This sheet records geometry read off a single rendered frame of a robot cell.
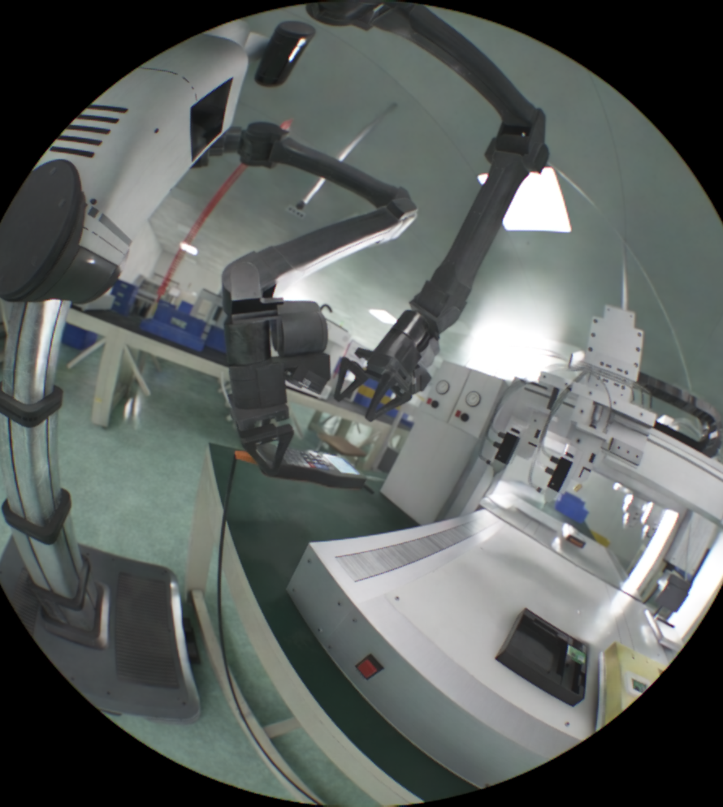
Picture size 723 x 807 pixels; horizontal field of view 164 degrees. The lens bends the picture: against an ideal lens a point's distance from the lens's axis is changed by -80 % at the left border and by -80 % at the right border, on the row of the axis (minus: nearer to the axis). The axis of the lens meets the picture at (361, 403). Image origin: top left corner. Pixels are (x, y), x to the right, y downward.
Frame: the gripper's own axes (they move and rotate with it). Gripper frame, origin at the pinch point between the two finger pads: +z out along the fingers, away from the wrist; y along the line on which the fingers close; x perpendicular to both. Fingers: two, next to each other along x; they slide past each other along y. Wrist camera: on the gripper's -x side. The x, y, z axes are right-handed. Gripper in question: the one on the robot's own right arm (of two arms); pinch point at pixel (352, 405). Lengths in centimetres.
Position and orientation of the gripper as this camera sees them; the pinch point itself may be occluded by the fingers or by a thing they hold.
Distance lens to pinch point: 42.3
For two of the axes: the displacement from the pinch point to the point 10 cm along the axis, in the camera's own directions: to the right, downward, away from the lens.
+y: -5.8, -3.3, 7.5
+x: -5.7, -5.0, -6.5
